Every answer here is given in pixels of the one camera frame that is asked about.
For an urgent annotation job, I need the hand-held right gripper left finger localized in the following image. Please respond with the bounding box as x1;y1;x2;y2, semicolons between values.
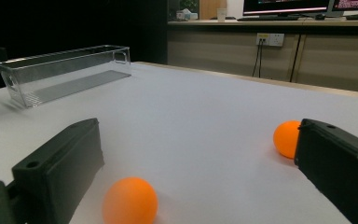
11;117;105;224

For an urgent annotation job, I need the black power cable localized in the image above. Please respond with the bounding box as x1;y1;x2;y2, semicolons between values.
257;39;264;78
251;39;261;77

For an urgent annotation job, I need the black curtain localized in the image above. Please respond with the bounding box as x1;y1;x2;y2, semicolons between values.
0;0;170;92

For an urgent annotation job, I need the white wall socket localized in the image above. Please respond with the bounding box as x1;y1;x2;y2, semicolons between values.
256;33;285;48

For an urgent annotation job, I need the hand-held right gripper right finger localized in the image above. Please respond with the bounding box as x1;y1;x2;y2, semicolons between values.
294;118;358;224

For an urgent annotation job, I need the black hanging cable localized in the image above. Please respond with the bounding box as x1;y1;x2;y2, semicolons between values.
289;34;302;83

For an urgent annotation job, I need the orange ball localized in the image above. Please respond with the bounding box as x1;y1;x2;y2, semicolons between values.
102;176;159;224
272;119;302;160

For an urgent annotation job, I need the white table cover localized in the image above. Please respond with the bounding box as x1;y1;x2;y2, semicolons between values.
0;61;358;224

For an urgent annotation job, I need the clear plastic container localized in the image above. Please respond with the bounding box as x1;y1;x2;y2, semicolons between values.
0;44;132;109

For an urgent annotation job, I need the tissue box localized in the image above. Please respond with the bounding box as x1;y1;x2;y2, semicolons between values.
176;8;199;21

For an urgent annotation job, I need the beige office desk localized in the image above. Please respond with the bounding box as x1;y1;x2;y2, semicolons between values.
167;18;358;95

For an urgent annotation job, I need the wide computer monitor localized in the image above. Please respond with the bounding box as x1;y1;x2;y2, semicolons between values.
242;0;332;17

